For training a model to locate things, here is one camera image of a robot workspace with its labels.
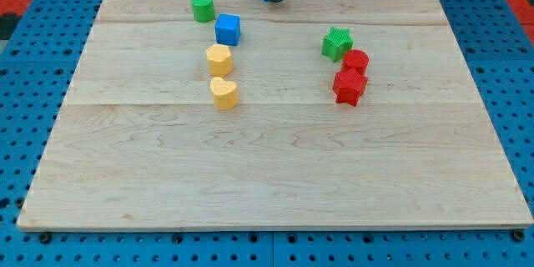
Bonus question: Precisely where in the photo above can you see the green cylinder block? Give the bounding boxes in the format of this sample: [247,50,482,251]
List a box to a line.
[191,0,215,23]

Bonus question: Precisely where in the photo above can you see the yellow heart block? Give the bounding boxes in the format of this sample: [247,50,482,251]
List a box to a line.
[210,77,239,110]

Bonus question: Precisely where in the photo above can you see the yellow hexagon block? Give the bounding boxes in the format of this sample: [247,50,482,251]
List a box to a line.
[205,43,233,77]

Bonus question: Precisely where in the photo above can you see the red star block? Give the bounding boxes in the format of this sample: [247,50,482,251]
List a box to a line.
[333,68,368,107]

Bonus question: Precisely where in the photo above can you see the blue cube block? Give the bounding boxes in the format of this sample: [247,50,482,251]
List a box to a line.
[214,13,241,46]

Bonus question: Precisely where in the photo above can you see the green star block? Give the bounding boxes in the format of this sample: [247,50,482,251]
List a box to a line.
[321,27,353,63]

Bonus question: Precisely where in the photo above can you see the red cylinder block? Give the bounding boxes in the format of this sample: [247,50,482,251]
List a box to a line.
[340,49,370,75]

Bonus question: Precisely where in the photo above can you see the wooden board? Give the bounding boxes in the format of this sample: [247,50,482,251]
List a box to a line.
[18,0,533,232]

